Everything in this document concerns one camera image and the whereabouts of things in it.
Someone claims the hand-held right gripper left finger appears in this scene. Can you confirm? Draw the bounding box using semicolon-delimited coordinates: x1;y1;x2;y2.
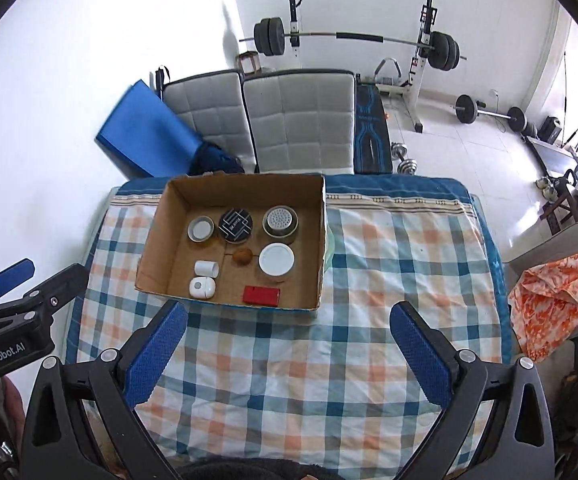
21;300;188;480

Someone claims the grey shell chair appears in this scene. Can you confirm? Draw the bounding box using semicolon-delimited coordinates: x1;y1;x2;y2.
504;222;578;311

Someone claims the long barbell with black plates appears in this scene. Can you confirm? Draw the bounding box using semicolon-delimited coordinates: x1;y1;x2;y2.
239;16;467;72

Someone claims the dark wooden chair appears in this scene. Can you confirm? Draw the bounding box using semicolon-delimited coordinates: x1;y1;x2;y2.
542;160;578;233

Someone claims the dark blue cloth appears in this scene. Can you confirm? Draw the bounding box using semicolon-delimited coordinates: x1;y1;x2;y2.
189;142;246;176

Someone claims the orange floral cloth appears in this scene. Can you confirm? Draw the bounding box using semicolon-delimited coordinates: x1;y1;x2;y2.
508;246;578;363

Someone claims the white round case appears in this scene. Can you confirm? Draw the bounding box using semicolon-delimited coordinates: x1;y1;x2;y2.
189;277;217;299

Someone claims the blue yoga mat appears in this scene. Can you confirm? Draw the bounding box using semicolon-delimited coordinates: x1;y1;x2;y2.
94;79;205;178

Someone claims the black speaker box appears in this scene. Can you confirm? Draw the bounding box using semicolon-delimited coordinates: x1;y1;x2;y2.
542;116;563;143

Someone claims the grey padded chair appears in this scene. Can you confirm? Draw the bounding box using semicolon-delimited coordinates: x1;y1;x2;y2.
242;69;356;175
161;70;257;177

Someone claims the clear tape roll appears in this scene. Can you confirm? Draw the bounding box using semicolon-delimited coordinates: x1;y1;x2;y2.
187;216;216;244

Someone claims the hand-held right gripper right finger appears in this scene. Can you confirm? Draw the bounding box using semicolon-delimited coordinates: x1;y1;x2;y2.
389;301;556;480

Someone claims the short barbell with black plates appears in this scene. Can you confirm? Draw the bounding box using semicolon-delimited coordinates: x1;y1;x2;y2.
453;94;527;133

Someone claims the white round lid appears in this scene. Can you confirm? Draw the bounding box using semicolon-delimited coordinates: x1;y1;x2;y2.
259;242;295;277

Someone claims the red box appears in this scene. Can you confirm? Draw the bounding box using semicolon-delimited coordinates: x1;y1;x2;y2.
242;285;281;307

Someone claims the plaid cloth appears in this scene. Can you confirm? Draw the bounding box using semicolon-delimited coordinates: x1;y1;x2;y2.
76;191;512;471

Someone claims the blue blanket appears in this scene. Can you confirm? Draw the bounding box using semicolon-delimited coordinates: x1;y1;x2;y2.
64;174;515;366

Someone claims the grey low table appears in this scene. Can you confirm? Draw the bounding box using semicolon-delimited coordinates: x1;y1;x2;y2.
526;137;578;176

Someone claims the grey exercise frame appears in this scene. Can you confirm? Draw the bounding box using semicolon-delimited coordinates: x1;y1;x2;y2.
373;57;406;89

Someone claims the black patterned round tin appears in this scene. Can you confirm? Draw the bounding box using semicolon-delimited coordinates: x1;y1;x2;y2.
218;207;254;242

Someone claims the small wooden stool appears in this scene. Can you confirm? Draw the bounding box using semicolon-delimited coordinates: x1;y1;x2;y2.
236;51;263;75

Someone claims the grey perforated round jar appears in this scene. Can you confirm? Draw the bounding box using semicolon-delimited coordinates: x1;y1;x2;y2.
262;205;300;239

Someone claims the cardboard box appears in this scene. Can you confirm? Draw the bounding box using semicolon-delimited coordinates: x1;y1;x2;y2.
135;173;327;314

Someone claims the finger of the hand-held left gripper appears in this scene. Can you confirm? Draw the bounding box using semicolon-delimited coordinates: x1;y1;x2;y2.
0;263;90;323
0;258;36;311

